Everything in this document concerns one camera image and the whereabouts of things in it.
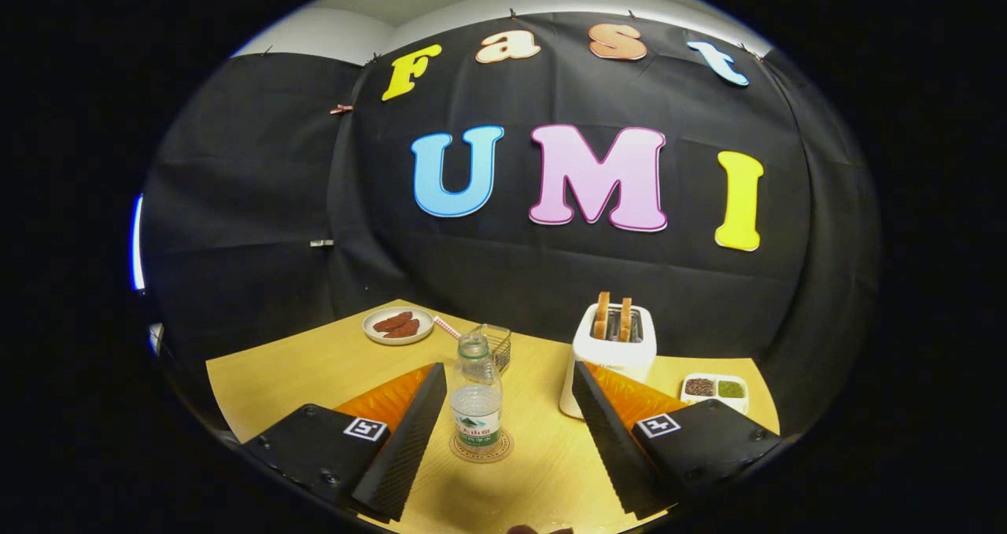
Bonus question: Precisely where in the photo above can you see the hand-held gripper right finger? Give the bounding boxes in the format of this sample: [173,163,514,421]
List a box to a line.
[571,361,784,521]

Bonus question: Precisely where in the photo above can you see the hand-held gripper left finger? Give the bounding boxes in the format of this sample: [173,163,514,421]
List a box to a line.
[242,361,448,523]

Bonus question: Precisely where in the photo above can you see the white toaster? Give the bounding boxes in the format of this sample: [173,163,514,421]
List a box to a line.
[559,303,658,420]

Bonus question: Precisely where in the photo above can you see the wooden table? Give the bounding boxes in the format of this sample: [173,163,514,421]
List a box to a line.
[206,298,781,534]

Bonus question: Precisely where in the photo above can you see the round wooden coaster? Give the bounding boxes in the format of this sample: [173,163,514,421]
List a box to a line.
[449,428,515,464]

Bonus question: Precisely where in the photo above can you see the white divided dish with beans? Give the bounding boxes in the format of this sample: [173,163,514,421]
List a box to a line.
[680,373,750,417]

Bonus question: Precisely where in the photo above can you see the clear plastic bottle green label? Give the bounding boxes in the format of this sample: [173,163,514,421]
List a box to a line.
[450,333,504,450]

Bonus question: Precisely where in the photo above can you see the white round plate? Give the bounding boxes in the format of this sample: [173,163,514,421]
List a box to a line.
[362,306,435,347]

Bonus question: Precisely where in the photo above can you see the wire mesh basket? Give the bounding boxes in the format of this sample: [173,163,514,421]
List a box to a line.
[470,323,513,374]

